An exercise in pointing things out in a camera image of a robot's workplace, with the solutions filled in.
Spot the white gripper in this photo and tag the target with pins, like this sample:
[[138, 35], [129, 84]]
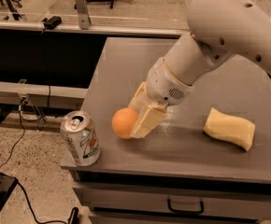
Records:
[[164, 84]]

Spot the orange fruit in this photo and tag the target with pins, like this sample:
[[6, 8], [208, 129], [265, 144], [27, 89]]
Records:
[[123, 122]]

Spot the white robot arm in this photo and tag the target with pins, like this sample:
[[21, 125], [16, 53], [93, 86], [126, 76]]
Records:
[[218, 29]]

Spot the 7up soda can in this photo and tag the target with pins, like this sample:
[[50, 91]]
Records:
[[78, 131]]

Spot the yellow sponge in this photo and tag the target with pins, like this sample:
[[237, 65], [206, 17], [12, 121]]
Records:
[[230, 129]]

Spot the black power adapter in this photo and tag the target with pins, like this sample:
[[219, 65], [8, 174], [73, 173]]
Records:
[[52, 22]]

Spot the grey metal rail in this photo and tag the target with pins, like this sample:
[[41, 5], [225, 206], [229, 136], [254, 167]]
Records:
[[42, 95]]

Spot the left metal bracket post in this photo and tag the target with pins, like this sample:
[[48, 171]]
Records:
[[84, 21]]

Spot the grey drawer with black handle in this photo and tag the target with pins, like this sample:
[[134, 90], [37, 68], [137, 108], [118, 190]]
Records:
[[181, 202]]

